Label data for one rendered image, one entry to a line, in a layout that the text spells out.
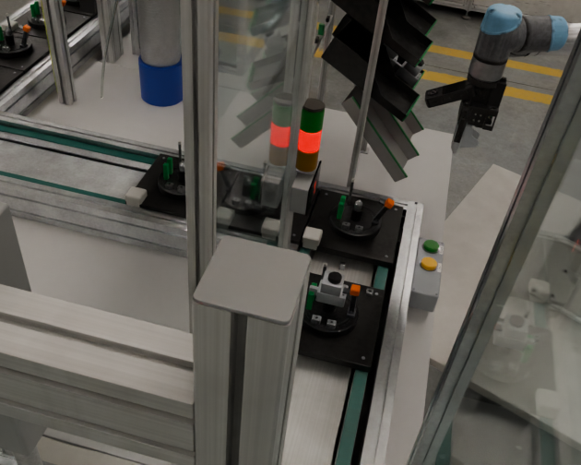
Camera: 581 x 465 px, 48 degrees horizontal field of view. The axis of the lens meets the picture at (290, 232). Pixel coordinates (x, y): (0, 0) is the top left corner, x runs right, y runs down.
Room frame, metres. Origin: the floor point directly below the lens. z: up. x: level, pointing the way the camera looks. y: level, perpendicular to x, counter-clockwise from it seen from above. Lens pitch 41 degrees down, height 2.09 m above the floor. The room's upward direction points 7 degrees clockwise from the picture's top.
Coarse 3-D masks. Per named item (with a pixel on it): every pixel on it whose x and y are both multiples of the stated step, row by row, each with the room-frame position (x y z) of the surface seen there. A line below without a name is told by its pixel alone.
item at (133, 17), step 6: (132, 0) 2.36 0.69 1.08; (132, 6) 2.36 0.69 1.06; (132, 12) 2.36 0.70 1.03; (132, 18) 2.36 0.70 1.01; (132, 24) 2.36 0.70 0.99; (132, 30) 2.36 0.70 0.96; (138, 30) 2.36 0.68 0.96; (132, 36) 2.36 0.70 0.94; (138, 36) 2.36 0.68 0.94; (132, 42) 2.36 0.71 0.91; (138, 42) 2.36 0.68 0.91; (132, 48) 2.36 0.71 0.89; (138, 48) 2.35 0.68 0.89; (138, 54) 2.35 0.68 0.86
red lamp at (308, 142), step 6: (300, 132) 1.16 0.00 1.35; (318, 132) 1.16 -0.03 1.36; (300, 138) 1.16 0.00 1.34; (306, 138) 1.15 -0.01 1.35; (312, 138) 1.15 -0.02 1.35; (318, 138) 1.16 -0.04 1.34; (300, 144) 1.15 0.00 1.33; (306, 144) 1.15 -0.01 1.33; (312, 144) 1.15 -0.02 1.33; (318, 144) 1.16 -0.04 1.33; (306, 150) 1.15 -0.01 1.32; (312, 150) 1.15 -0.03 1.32
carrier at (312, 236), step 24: (336, 192) 1.47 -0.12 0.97; (312, 216) 1.35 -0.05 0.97; (336, 216) 1.34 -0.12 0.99; (360, 216) 1.33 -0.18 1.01; (384, 216) 1.38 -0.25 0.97; (312, 240) 1.24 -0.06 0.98; (336, 240) 1.26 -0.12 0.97; (360, 240) 1.27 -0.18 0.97; (384, 240) 1.28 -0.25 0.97; (384, 264) 1.20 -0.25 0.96
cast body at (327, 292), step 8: (328, 272) 1.02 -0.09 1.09; (336, 272) 1.02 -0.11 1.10; (320, 280) 1.03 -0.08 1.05; (328, 280) 1.00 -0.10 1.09; (336, 280) 0.99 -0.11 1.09; (312, 288) 1.01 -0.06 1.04; (320, 288) 0.99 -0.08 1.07; (328, 288) 0.98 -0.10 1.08; (336, 288) 0.98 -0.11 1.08; (320, 296) 0.99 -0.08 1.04; (328, 296) 0.98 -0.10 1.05; (336, 296) 0.98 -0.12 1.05; (344, 296) 0.98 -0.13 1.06; (336, 304) 0.98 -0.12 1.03
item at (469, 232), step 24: (480, 192) 1.70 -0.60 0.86; (504, 192) 1.71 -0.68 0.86; (456, 216) 1.56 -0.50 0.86; (480, 216) 1.57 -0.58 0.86; (504, 216) 1.59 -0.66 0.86; (456, 240) 1.45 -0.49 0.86; (480, 240) 1.46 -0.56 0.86; (456, 264) 1.34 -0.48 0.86; (480, 264) 1.36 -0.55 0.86; (456, 288) 1.25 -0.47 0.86; (456, 312) 1.16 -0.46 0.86; (456, 336) 1.08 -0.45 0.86; (432, 360) 1.00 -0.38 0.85
